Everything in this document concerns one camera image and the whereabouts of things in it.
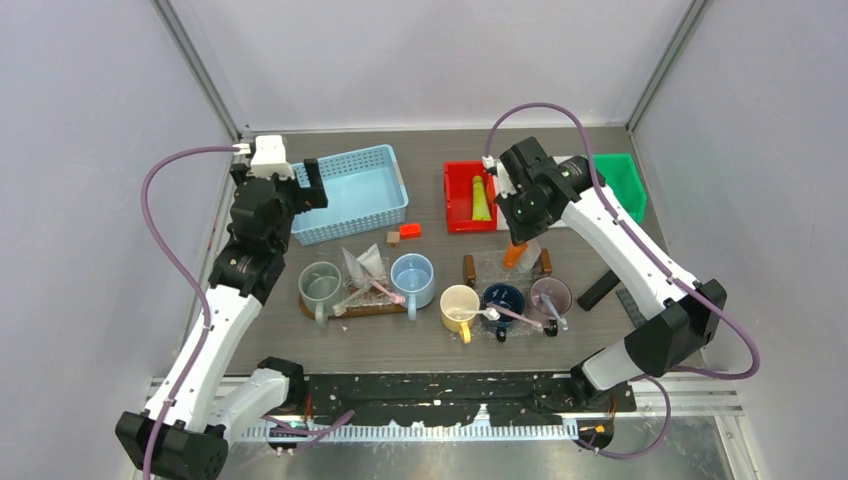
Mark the small white toothpaste tube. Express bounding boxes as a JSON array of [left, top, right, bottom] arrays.
[[516, 240, 542, 273]]

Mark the yellow-green toothpaste tube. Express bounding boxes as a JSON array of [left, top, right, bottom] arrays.
[[471, 175, 492, 222]]

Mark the orange toothpaste tube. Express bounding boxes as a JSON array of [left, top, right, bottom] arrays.
[[502, 243, 527, 270]]

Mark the white toothpaste tube red cap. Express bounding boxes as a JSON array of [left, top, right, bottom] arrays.
[[341, 247, 369, 288]]

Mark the grey-green mug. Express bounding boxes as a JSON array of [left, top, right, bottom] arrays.
[[298, 261, 344, 326]]

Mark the mauve mug black handle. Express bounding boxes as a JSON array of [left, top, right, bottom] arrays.
[[525, 277, 572, 323]]

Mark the brown wooden holder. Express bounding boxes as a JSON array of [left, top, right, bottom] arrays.
[[462, 248, 555, 289]]

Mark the dark blue mug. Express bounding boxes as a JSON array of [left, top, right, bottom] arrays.
[[480, 283, 526, 343]]

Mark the clear textured acrylic holder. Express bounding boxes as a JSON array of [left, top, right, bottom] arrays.
[[333, 260, 391, 315]]

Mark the light blue mug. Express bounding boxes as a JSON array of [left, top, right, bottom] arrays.
[[390, 253, 436, 321]]

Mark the pink toothbrush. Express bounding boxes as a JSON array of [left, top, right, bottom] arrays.
[[487, 302, 544, 329], [369, 278, 406, 305]]

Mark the cream mug yellow handle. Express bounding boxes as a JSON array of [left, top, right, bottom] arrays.
[[439, 285, 480, 344]]

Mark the grey toothbrush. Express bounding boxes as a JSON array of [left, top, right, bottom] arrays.
[[539, 293, 569, 331]]

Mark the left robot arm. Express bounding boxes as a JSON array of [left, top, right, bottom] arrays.
[[115, 159, 328, 479]]

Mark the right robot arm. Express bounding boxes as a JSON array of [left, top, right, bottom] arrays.
[[483, 137, 727, 411]]

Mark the oval wooden tray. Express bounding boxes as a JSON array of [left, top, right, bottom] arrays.
[[324, 289, 407, 322]]

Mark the clear textured oval tray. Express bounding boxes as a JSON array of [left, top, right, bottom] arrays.
[[471, 317, 568, 342]]

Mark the light blue perforated basket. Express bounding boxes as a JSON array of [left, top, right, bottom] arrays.
[[291, 144, 409, 246]]

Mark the red plastic bin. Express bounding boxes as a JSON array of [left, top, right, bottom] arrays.
[[443, 160, 498, 234]]

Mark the green plastic bin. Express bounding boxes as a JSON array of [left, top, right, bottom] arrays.
[[594, 153, 648, 224]]

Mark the small wooden cube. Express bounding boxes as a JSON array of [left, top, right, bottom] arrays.
[[386, 231, 401, 248]]

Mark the orange block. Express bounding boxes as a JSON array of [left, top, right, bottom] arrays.
[[398, 223, 423, 240]]

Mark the black microphone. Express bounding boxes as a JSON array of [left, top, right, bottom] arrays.
[[577, 270, 620, 311]]

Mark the dark grey studded baseplate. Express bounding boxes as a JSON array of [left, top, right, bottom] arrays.
[[615, 288, 647, 328]]

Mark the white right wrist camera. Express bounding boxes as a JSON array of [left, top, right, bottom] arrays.
[[482, 155, 516, 198]]

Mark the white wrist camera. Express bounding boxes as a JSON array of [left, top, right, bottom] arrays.
[[232, 135, 296, 180], [482, 155, 516, 198]]

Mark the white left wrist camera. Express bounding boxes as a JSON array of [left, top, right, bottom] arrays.
[[232, 135, 296, 180]]

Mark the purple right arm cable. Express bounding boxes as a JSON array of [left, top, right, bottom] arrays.
[[483, 102, 762, 460]]

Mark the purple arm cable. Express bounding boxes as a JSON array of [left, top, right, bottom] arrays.
[[483, 102, 762, 460], [140, 145, 356, 480]]

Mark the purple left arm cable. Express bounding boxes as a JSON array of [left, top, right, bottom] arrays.
[[140, 145, 356, 480]]

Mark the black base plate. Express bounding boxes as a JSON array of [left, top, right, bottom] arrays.
[[270, 372, 636, 427]]

